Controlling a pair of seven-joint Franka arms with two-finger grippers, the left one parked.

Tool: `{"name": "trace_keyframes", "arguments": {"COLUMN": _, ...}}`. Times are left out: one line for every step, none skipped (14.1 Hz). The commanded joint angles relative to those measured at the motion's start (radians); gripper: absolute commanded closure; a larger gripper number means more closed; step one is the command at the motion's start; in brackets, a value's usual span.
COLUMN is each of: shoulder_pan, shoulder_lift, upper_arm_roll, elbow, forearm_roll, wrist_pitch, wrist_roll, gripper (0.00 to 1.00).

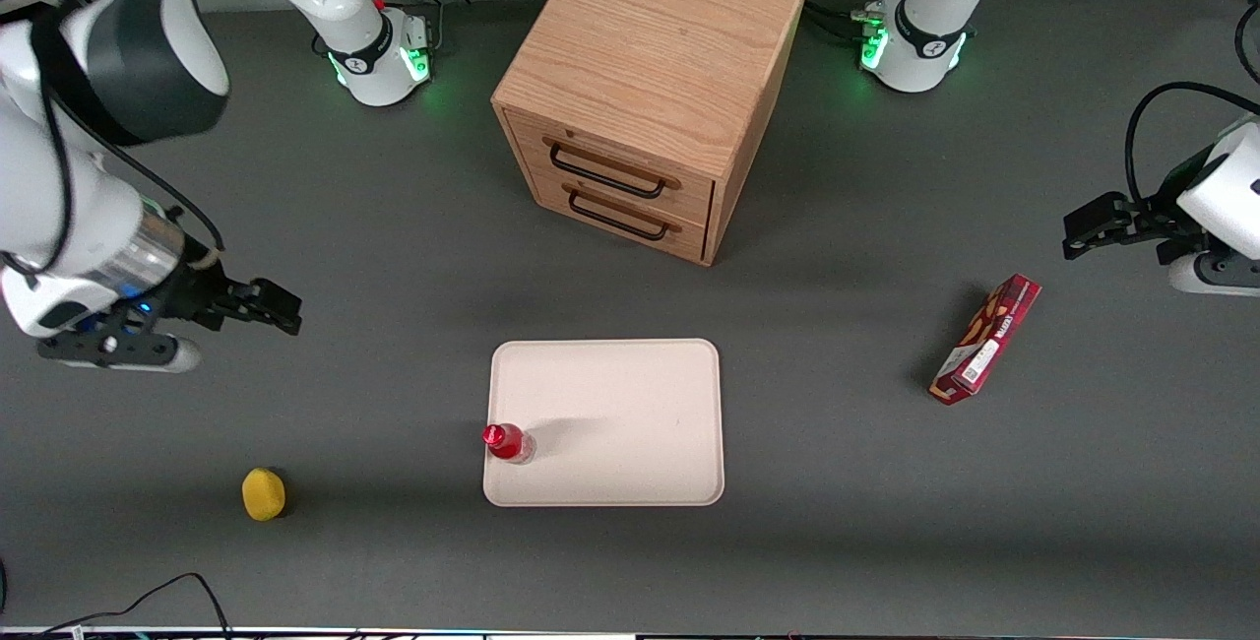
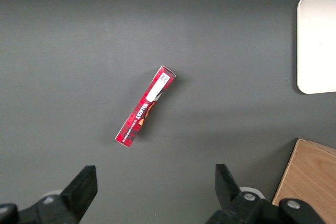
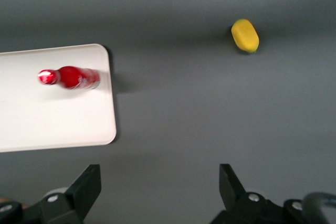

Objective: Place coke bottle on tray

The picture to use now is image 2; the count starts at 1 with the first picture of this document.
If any oak wooden drawer cabinet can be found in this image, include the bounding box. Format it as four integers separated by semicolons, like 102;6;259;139
271;138;336;224

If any red tartan cookie box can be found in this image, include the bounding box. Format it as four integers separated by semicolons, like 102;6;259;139
114;65;177;148

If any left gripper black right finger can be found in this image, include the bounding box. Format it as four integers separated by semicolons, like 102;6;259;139
206;164;327;224

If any beige rectangular plastic tray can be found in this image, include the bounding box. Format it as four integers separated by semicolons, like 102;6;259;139
297;0;336;94

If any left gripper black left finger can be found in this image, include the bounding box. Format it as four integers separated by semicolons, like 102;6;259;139
0;165;99;224

